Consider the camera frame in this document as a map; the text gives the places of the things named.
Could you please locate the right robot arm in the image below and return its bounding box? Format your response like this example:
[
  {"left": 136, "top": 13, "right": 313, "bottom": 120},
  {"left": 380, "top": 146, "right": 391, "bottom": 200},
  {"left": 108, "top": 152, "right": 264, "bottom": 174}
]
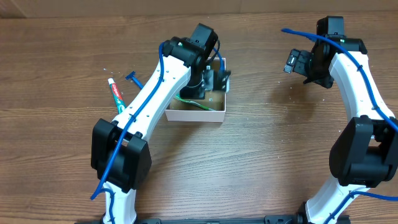
[{"left": 264, "top": 16, "right": 397, "bottom": 224}]

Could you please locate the right blue cable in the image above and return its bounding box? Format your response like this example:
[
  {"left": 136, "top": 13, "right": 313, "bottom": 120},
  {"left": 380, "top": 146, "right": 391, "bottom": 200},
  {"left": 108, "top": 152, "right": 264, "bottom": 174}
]
[{"left": 280, "top": 27, "right": 398, "bottom": 224}]

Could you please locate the blue disposable razor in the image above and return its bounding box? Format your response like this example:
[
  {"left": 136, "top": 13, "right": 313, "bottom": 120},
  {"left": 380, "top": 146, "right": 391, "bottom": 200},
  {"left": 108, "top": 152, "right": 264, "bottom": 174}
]
[{"left": 125, "top": 71, "right": 144, "bottom": 90}]

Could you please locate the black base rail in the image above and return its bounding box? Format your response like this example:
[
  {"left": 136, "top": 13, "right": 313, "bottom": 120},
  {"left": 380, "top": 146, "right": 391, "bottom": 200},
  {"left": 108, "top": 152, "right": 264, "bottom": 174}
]
[{"left": 134, "top": 215, "right": 305, "bottom": 224}]

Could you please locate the green white toothbrush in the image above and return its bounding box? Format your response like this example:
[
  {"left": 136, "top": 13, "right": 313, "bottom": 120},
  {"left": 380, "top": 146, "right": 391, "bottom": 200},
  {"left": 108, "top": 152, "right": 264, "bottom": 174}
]
[{"left": 174, "top": 95, "right": 215, "bottom": 111}]

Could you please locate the pink cardboard box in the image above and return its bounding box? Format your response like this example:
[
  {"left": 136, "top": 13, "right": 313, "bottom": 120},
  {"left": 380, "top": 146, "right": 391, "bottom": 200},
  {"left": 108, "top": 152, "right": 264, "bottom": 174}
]
[{"left": 164, "top": 56, "right": 226, "bottom": 123}]

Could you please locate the Colgate toothpaste tube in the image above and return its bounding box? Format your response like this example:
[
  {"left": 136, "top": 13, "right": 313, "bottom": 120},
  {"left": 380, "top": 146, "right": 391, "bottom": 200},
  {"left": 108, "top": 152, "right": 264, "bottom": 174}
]
[{"left": 108, "top": 78, "right": 126, "bottom": 114}]

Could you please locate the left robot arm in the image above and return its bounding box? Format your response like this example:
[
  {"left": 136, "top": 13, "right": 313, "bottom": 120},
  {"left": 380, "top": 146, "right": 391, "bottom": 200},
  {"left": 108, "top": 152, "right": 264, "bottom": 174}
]
[{"left": 90, "top": 24, "right": 231, "bottom": 223}]

